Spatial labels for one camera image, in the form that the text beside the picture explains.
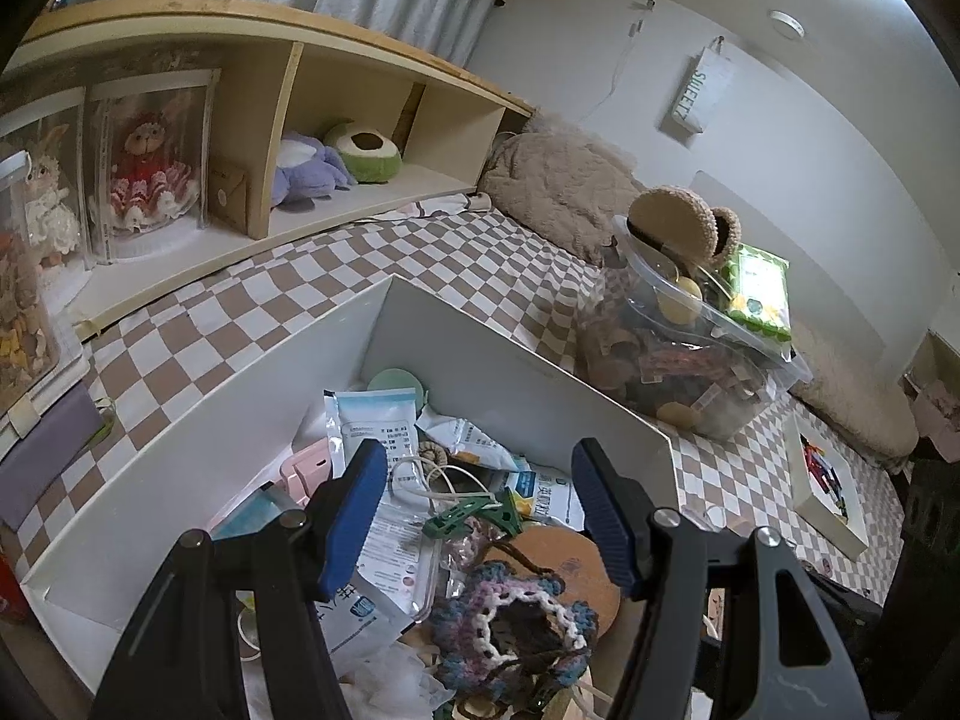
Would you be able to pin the red packet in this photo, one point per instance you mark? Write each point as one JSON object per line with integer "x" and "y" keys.
{"x": 11, "y": 589}

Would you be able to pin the pale green round lid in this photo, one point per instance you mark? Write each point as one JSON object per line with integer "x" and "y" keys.
{"x": 397, "y": 381}

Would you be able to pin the white storage box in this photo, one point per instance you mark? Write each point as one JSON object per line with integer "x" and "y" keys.
{"x": 487, "y": 375}

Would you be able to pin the white crumpled plastic bag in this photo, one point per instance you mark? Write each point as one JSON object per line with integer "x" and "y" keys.
{"x": 390, "y": 682}

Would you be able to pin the white rabbit doll in case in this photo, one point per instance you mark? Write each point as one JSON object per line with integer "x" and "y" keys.
{"x": 45, "y": 187}

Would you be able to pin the multicolour crochet pouch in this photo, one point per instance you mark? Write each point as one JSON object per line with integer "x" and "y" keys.
{"x": 480, "y": 600}

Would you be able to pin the wooden shelf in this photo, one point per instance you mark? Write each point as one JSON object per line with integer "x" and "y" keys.
{"x": 337, "y": 37}

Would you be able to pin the round cork coaster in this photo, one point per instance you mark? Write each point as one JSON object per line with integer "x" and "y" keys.
{"x": 562, "y": 562}

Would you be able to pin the brown checkered bed sheet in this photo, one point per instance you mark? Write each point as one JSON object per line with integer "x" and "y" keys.
{"x": 465, "y": 255}

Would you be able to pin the green avocado plush toy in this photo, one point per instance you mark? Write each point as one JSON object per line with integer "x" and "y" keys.
{"x": 367, "y": 154}

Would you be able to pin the white shallow box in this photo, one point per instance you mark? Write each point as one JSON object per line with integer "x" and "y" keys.
{"x": 810, "y": 495}

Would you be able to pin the red dress doll in case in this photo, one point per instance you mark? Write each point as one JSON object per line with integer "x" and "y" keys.
{"x": 150, "y": 165}

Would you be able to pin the round smoke detector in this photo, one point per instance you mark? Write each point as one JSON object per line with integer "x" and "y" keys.
{"x": 786, "y": 22}

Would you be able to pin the beige long pillow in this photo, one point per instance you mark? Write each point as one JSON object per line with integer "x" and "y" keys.
{"x": 555, "y": 187}

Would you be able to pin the white crumpled cloth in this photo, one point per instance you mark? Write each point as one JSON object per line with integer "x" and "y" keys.
{"x": 442, "y": 204}

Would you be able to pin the clear plastic bin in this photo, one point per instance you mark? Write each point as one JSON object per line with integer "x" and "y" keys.
{"x": 675, "y": 375}

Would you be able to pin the white crumpled packet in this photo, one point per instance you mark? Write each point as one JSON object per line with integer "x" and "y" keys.
{"x": 480, "y": 442}

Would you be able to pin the cluttered bedside shelf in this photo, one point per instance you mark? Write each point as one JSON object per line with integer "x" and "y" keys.
{"x": 934, "y": 390}

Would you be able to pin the green snack packet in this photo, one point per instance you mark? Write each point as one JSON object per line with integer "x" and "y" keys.
{"x": 761, "y": 285}

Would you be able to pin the white blue mask packet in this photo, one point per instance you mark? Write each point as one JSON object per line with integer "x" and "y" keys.
{"x": 375, "y": 412}

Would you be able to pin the pale yellow ball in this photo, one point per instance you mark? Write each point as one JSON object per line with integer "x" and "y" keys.
{"x": 679, "y": 298}

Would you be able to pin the pink plastic holder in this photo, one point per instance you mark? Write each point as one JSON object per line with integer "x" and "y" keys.
{"x": 304, "y": 472}

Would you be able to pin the purple pouch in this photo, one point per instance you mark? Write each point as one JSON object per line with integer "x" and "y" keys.
{"x": 45, "y": 450}

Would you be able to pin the white blue printed packet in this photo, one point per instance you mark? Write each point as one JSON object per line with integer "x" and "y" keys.
{"x": 547, "y": 499}

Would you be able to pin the brown paper envelope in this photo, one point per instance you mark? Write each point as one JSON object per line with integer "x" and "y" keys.
{"x": 229, "y": 195}

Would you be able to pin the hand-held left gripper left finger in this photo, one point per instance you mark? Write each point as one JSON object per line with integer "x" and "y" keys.
{"x": 352, "y": 517}

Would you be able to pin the purple plush toy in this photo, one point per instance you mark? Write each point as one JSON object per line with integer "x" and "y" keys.
{"x": 304, "y": 172}

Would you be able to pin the clear jar of small toys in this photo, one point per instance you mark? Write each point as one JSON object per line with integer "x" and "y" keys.
{"x": 19, "y": 330}

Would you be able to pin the green plastic clip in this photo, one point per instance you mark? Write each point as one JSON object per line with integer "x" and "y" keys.
{"x": 450, "y": 521}

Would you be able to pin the blue white wipe packet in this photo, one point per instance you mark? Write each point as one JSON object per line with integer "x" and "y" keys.
{"x": 360, "y": 615}

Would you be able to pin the teal flat packet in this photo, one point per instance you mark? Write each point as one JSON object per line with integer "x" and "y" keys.
{"x": 247, "y": 517}

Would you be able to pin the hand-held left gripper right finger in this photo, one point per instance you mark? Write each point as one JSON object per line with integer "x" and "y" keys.
{"x": 600, "y": 517}

